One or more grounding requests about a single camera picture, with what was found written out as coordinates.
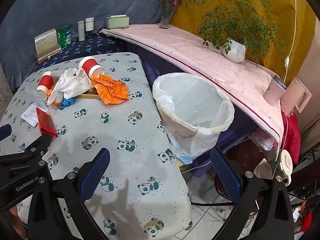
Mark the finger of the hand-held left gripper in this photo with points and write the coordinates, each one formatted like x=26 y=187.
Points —
x=5 y=132
x=37 y=143

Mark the white cosmetic tube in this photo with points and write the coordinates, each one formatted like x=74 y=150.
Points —
x=81 y=31

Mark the blue measuring tape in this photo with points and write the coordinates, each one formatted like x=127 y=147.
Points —
x=67 y=102

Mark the green tin can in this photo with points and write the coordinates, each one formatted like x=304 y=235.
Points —
x=63 y=36

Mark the pink thermos cup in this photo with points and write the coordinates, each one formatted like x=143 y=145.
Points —
x=273 y=90

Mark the small red paper cup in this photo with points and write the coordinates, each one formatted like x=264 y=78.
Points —
x=45 y=83

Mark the glass vase with pink flowers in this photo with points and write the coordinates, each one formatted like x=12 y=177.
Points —
x=166 y=17

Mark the light blue cloth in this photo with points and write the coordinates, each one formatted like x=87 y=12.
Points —
x=186 y=160

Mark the gold cardboard box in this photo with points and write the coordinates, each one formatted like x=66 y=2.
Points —
x=46 y=43

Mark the blue blanket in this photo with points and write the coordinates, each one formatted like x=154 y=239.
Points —
x=75 y=5

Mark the navy printed cloth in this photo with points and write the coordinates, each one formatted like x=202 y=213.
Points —
x=100 y=45

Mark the green plant in white pot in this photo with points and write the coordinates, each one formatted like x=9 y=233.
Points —
x=235 y=50

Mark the purple cloth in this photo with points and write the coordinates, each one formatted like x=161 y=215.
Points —
x=155 y=70

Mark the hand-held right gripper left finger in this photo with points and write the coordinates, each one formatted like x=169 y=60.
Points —
x=96 y=172

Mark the dark red cloth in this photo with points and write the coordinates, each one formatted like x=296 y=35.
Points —
x=241 y=155

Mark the white paper receipt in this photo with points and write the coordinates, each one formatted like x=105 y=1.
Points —
x=30 y=112

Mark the pink dotted cloth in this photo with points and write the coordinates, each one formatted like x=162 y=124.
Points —
x=187 y=47

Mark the gold framed flat box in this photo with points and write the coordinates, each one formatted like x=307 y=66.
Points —
x=88 y=95

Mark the red envelope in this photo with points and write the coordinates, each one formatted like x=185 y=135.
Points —
x=46 y=121

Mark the yellow blanket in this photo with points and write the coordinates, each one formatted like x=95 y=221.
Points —
x=250 y=5

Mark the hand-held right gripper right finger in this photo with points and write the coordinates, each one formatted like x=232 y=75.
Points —
x=225 y=172

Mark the white bin with plastic liner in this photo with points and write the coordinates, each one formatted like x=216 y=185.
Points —
x=192 y=110

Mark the panda print tablecloth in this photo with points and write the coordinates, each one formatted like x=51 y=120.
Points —
x=120 y=130

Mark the green tissue box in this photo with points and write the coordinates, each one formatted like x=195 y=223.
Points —
x=117 y=21

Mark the pink electric kettle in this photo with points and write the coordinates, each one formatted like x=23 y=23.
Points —
x=296 y=95

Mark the orange wrapper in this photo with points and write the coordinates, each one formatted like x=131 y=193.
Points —
x=112 y=88

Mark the large red paper cup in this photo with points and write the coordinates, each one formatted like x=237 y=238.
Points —
x=90 y=66

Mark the white plastic bag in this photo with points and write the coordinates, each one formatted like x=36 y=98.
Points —
x=71 y=82

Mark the white cosmetic jar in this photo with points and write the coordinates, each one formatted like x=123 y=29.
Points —
x=89 y=23

